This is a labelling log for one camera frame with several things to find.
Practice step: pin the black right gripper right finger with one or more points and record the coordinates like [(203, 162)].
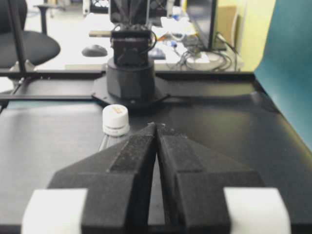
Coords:
[(210, 193)]

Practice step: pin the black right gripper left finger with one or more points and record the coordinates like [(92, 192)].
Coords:
[(105, 193)]

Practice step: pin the white bottle cap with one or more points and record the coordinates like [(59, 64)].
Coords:
[(115, 120)]

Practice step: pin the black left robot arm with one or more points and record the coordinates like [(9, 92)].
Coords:
[(129, 77)]

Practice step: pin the black computer mouse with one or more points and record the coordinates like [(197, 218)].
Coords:
[(94, 51)]

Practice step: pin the teal backdrop board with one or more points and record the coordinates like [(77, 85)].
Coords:
[(285, 71)]

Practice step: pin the black office chair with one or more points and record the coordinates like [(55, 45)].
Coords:
[(39, 47)]

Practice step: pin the black computer monitor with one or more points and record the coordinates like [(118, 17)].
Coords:
[(203, 17)]

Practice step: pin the brown cardboard box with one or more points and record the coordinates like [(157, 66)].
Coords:
[(226, 22)]

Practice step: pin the black aluminium frame rail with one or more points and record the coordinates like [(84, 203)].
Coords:
[(70, 74)]

